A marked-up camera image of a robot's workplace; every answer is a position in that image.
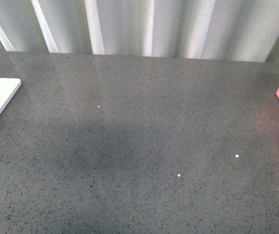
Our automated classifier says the white pleated curtain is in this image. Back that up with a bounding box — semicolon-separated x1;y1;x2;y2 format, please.
0;0;279;62

